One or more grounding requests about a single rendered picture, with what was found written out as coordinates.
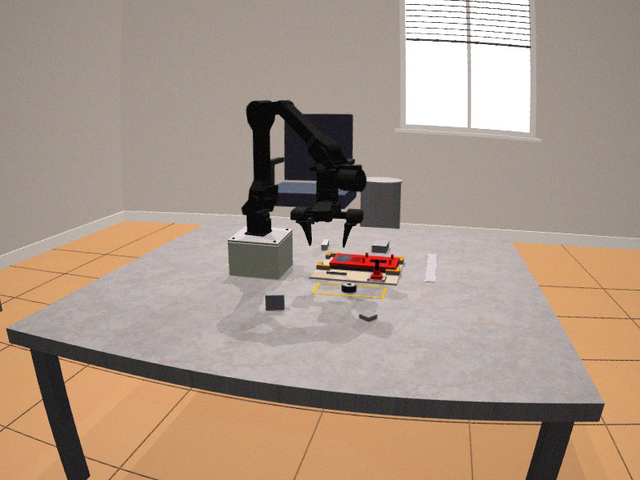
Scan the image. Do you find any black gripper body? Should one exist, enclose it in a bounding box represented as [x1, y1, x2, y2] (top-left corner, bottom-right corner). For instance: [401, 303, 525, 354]
[291, 189, 364, 224]

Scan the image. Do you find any black and white toy wheel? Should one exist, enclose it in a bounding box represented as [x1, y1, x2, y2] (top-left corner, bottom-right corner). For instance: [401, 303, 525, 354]
[342, 282, 357, 293]

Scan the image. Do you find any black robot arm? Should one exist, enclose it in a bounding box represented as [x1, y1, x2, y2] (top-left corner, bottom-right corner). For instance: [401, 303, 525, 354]
[242, 100, 367, 237]

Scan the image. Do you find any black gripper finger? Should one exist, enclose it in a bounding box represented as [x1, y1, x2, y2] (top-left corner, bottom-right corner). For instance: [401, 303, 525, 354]
[343, 221, 357, 247]
[296, 218, 312, 246]

